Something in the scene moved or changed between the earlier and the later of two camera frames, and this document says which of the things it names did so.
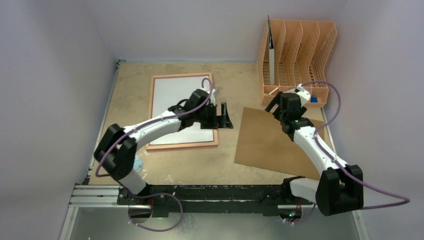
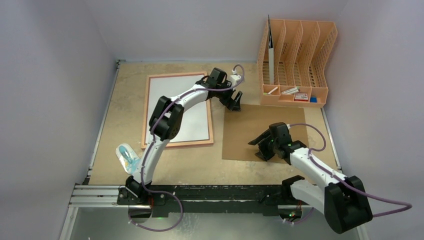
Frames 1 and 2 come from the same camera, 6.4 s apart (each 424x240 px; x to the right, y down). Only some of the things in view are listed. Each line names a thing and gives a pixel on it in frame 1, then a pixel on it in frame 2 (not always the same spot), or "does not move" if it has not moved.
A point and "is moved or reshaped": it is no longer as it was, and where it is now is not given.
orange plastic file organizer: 302,48 does not move
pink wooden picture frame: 158,147 is moved or reshaped
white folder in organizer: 271,56 does not move
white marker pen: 273,91 does not move
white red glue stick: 290,91 does not move
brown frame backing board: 262,144 is moved or reshaped
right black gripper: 278,105 -> 267,145
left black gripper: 221,121 -> 235,107
